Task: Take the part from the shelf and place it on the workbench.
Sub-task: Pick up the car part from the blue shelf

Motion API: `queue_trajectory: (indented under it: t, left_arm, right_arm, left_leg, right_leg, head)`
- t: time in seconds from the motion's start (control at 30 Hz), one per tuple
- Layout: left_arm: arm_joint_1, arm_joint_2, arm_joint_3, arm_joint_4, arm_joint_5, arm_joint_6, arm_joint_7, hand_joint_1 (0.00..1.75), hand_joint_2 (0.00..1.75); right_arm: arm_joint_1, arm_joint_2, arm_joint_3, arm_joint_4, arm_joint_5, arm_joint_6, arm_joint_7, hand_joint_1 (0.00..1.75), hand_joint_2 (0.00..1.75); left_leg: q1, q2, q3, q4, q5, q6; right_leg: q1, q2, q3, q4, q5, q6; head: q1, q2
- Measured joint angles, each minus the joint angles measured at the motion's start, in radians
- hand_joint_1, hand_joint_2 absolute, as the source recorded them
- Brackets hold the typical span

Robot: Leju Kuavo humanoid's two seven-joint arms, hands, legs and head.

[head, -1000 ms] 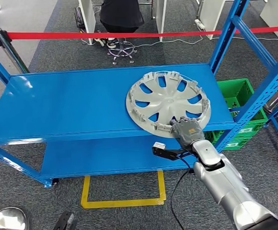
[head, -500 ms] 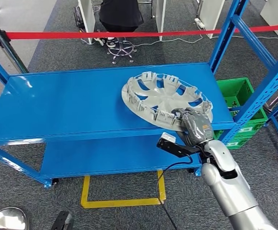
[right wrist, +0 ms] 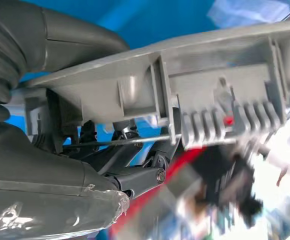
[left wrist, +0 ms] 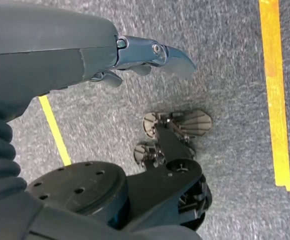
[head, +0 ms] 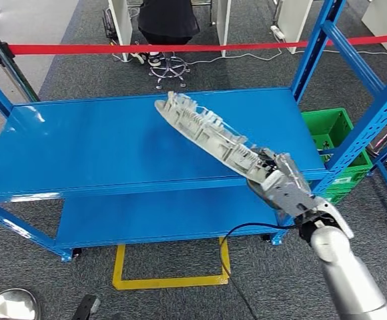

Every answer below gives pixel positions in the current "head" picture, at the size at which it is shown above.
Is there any green plastic crate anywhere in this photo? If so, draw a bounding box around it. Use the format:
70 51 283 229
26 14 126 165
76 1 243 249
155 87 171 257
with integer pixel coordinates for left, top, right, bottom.
302 107 374 206

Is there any white desk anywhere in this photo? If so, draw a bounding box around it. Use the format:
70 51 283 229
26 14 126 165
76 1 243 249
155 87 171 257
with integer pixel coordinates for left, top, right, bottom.
361 0 387 51
273 0 314 55
107 0 232 63

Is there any chrome barrier stanchion post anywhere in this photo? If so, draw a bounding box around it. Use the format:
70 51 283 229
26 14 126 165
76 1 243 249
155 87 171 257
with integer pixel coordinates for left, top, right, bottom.
0 37 41 105

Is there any white floor cable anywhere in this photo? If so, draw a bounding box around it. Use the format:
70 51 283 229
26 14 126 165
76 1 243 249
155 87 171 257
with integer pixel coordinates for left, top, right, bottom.
187 39 387 67

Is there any white power strip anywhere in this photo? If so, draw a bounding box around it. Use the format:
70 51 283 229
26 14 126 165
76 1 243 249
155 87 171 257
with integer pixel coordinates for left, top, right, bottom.
269 24 286 41

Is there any silver plastic wheel hubcap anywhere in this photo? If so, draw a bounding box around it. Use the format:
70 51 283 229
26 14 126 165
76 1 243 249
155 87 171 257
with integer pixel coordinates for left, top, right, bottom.
154 91 274 184

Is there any chrome office chair base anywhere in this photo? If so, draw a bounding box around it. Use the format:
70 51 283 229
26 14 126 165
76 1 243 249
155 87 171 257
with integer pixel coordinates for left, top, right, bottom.
148 52 191 90

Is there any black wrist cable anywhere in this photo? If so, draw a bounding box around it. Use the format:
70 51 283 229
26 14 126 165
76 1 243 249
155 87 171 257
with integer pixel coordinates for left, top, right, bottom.
218 222 298 320

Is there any red barrier belt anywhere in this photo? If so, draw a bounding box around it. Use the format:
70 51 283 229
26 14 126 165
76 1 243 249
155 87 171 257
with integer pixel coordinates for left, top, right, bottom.
0 33 387 74

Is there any yellow floor tape square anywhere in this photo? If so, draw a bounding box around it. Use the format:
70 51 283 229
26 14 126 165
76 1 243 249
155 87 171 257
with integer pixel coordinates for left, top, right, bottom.
112 237 231 291

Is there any person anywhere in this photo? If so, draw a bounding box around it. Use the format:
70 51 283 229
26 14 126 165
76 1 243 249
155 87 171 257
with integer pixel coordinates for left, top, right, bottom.
130 0 201 68

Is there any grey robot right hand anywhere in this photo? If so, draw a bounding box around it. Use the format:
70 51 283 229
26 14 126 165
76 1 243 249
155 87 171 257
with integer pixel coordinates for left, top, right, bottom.
246 147 317 219

